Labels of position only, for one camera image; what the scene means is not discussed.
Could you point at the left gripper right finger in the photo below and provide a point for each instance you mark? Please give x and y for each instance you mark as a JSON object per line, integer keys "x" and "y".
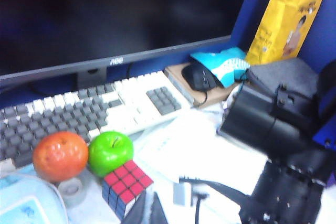
{"x": 158, "y": 213}

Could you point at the grey monitor stand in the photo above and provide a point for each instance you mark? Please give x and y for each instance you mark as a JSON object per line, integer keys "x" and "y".
{"x": 89, "y": 79}

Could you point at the black computer mouse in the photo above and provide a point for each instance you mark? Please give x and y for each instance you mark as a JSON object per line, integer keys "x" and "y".
{"x": 199, "y": 77}

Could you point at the rubik's cube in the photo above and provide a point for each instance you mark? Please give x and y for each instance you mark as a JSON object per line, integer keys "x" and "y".
{"x": 126, "y": 182}

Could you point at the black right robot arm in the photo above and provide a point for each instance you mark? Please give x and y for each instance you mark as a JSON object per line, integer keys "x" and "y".
{"x": 252, "y": 119}

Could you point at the yellow paper bag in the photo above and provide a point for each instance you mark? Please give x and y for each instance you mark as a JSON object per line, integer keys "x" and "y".
{"x": 278, "y": 24}

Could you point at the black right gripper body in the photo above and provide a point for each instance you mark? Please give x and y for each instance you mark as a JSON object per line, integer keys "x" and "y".
{"x": 283, "y": 195}

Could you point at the orange fruit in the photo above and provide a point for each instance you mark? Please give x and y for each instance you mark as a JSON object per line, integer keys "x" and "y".
{"x": 60, "y": 155}

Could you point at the teal snack packet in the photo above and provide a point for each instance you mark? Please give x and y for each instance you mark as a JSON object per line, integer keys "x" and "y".
{"x": 225, "y": 66}

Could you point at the green apple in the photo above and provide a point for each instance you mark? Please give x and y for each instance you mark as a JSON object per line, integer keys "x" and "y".
{"x": 110, "y": 153}

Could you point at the light blue wipes pack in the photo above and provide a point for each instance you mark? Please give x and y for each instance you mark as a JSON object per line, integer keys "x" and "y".
{"x": 26, "y": 208}

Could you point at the black computer monitor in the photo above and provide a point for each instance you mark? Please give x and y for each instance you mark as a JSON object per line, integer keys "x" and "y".
{"x": 105, "y": 11}

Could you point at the white grey keyboard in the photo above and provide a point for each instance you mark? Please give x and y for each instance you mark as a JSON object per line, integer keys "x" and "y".
{"x": 131, "y": 103}

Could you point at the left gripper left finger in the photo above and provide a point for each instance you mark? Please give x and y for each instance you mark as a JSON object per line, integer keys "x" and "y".
{"x": 139, "y": 213}

